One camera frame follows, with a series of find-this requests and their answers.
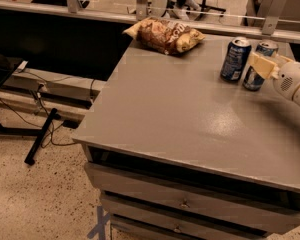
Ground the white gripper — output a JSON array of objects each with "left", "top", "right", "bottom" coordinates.
[{"left": 248, "top": 52, "right": 300, "bottom": 102}]

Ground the red bull can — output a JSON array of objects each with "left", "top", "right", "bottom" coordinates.
[{"left": 243, "top": 40, "right": 279, "bottom": 91}]

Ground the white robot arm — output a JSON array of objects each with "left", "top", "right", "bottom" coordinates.
[{"left": 248, "top": 52, "right": 300, "bottom": 107}]

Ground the blue pepsi can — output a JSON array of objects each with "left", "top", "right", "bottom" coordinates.
[{"left": 220, "top": 36, "right": 252, "bottom": 82}]

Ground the brown chip bag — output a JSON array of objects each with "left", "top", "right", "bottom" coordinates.
[{"left": 123, "top": 17, "right": 205, "bottom": 55}]

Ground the grey drawer cabinet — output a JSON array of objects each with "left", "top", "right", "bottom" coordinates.
[{"left": 73, "top": 36, "right": 300, "bottom": 240}]

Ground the top grey drawer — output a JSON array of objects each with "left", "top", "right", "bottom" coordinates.
[{"left": 84, "top": 162, "right": 300, "bottom": 233}]

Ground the grey drawer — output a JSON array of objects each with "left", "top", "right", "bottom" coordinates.
[
  {"left": 84, "top": 162, "right": 300, "bottom": 233},
  {"left": 100, "top": 192, "right": 264, "bottom": 240}
]

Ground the middle grey drawer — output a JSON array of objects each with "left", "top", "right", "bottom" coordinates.
[{"left": 100, "top": 192, "right": 264, "bottom": 240}]

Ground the black table leg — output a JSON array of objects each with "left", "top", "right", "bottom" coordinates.
[{"left": 24, "top": 108, "right": 57, "bottom": 166}]

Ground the black laptop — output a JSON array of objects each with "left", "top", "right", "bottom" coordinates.
[{"left": 0, "top": 54, "right": 23, "bottom": 87}]

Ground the metal railing frame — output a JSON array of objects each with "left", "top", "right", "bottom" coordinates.
[{"left": 0, "top": 0, "right": 300, "bottom": 44}]

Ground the black cable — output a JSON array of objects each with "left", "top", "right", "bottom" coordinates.
[{"left": 0, "top": 67, "right": 98, "bottom": 148}]

